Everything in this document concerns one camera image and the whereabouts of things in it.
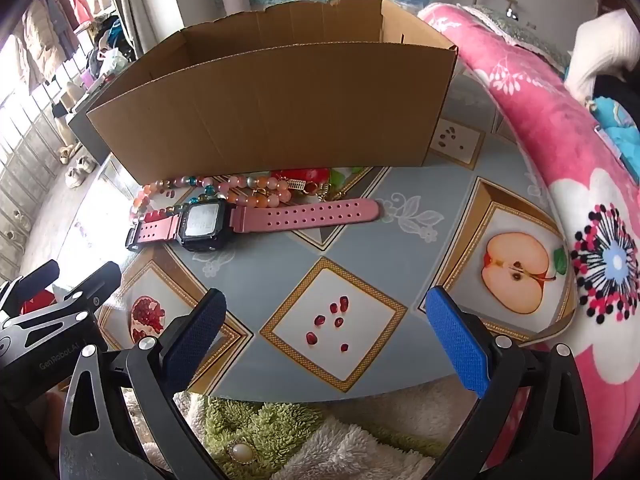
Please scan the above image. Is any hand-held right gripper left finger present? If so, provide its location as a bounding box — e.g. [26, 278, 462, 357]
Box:
[59, 288, 228, 480]

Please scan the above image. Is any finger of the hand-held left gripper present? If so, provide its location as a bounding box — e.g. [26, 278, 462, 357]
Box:
[0, 261, 61, 313]
[52, 261, 122, 316]

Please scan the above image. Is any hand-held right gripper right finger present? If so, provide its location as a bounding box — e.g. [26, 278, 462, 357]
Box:
[425, 285, 593, 480]

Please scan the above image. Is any multicoloured bead bracelet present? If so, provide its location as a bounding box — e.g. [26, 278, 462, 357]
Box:
[129, 175, 251, 223]

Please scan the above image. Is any pink strap digital watch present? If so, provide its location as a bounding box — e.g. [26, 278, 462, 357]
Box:
[125, 198, 383, 253]

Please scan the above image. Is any brown cardboard box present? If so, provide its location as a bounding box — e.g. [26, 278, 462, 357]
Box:
[86, 0, 459, 186]

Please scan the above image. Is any green fluffy cloth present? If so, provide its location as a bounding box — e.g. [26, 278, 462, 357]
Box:
[200, 395, 451, 480]

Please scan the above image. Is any pair of white shoes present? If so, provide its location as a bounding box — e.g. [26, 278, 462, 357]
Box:
[65, 155, 97, 189]

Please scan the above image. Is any pearl button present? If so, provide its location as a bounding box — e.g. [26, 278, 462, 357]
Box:
[230, 440, 256, 464]

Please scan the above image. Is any grey cabinet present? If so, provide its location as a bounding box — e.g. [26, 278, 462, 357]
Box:
[67, 109, 117, 161]

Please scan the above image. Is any white fluffy garment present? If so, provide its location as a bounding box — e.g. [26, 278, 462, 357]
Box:
[125, 375, 501, 480]

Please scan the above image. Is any pink floral blanket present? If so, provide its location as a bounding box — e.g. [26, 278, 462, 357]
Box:
[417, 2, 640, 480]

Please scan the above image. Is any pile of clothes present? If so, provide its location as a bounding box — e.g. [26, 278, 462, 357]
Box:
[87, 15, 136, 77]

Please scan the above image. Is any row of hanging clothes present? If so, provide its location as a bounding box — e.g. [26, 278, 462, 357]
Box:
[15, 0, 96, 88]

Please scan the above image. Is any blue padded garment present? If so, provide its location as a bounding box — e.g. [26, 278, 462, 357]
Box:
[590, 95, 640, 181]

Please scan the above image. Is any grey curtain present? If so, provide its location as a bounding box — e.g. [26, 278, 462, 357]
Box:
[107, 0, 176, 56]

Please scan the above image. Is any sequined grey pillow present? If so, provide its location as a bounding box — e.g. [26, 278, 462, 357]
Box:
[465, 4, 571, 61]

